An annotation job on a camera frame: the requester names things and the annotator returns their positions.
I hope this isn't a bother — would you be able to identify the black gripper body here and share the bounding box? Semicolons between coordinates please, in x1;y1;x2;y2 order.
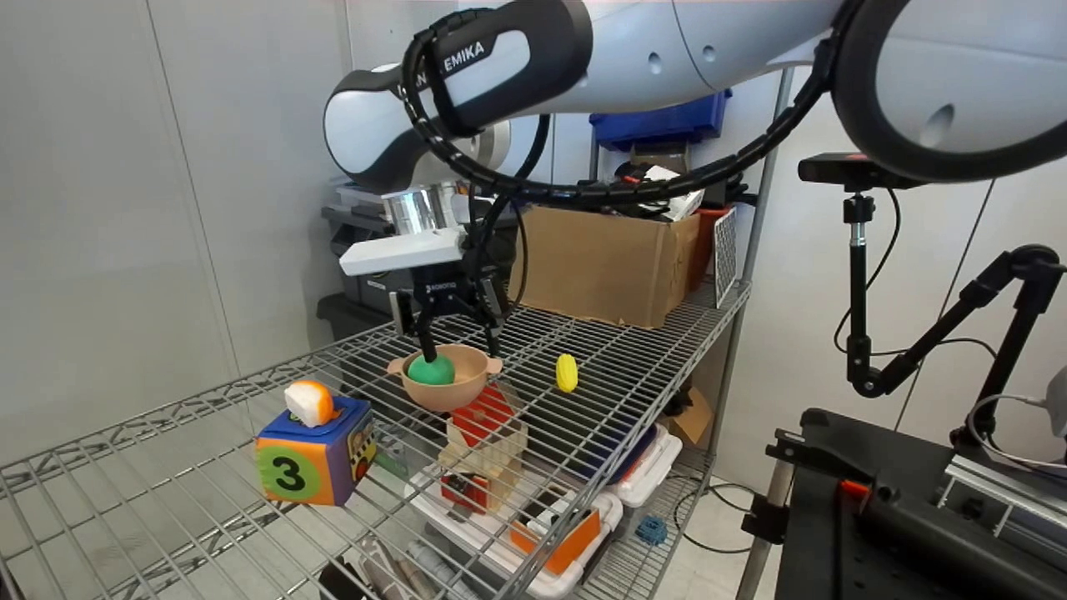
402;264;498;318

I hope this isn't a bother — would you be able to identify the green round toy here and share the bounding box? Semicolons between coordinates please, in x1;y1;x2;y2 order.
402;349;460;391

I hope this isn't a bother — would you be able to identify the tan plastic bowl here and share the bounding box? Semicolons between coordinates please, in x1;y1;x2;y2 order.
384;341;508;417

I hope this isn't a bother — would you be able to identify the metal shelf pole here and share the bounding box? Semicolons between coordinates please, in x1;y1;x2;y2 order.
709;64;796;459

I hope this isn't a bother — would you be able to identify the yellow toy corn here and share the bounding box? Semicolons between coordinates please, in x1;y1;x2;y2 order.
552;349;582;398

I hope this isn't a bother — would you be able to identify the wooden red toy house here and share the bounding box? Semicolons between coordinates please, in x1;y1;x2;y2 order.
436;379;535;516

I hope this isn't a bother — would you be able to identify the orange white toy bread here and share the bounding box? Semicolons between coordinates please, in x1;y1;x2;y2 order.
280;377;341;430

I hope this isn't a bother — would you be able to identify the brown cardboard box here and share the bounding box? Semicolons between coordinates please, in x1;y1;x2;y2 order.
509;201;727;332

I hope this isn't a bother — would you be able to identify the colourful number cube block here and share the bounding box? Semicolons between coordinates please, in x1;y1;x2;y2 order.
249;398;378;511

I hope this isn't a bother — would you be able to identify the white orange box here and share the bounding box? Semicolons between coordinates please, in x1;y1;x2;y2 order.
411;477;629;600

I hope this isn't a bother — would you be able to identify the blue plastic bin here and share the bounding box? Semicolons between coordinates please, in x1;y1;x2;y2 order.
587;91;733;152

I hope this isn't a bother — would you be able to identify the blue tape roll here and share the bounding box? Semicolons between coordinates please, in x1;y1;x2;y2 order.
634;514;675;549

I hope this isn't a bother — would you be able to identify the black articulated stand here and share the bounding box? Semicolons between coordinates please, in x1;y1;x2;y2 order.
838;182;1067;447

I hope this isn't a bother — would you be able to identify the black metal cart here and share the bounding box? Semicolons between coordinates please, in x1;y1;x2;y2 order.
739;403;1067;600

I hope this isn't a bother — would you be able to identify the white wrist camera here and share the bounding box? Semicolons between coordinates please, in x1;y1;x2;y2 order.
338;226;471;280

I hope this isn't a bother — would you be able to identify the metal wire shelf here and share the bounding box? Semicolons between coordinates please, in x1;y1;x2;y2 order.
0;280;750;600

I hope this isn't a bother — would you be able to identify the black camera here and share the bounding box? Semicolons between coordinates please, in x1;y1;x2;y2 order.
795;150;898;189

